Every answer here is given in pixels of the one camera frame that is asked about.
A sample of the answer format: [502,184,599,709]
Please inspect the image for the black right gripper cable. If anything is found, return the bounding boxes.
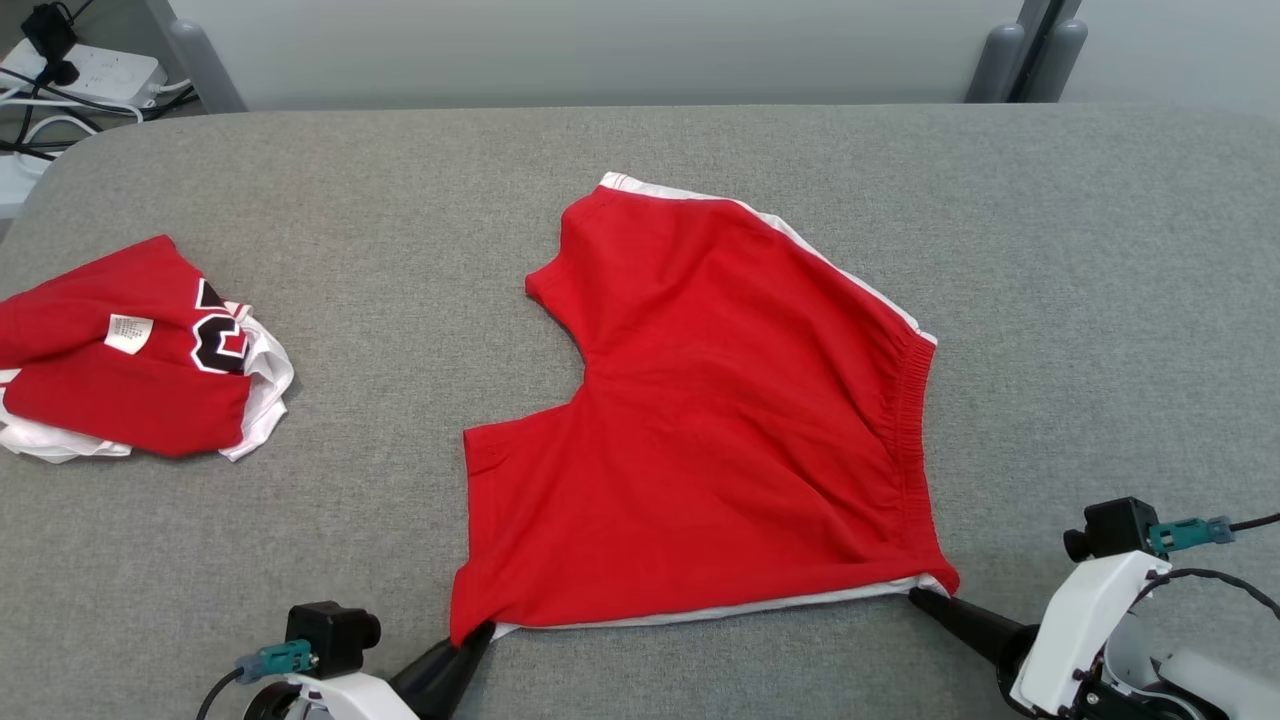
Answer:
[1130,567,1280,621]

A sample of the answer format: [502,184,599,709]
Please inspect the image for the teal right camera connector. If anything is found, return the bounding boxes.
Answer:
[1148,516,1237,557]

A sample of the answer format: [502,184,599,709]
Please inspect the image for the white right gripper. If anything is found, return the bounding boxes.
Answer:
[907,550,1173,720]

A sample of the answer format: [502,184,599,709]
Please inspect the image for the grey partition post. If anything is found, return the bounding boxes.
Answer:
[145,0,248,114]
[1020,18,1089,104]
[965,22,1031,104]

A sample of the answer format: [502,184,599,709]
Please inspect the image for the black plug adapter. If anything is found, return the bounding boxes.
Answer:
[22,2,81,86]

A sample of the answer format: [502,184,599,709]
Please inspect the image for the white power strip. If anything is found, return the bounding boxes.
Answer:
[0,40,168,109]

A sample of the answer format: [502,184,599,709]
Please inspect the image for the red shorts with white stripe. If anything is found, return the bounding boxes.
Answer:
[448,172,961,646]

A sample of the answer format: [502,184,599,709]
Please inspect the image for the teal camera connector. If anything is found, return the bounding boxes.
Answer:
[235,640,316,686]
[1148,516,1237,557]

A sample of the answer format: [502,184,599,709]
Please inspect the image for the red jersey with number print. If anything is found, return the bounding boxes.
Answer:
[0,235,296,464]

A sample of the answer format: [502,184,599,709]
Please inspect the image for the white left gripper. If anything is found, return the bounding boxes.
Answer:
[240,621,497,720]

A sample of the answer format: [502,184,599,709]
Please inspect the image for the black left camera cable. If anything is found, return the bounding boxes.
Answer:
[195,668,246,720]

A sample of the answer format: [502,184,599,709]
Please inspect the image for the teal left camera connector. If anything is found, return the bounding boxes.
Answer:
[235,640,316,686]

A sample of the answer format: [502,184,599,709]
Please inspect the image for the white plastic box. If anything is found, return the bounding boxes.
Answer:
[0,150,51,219]

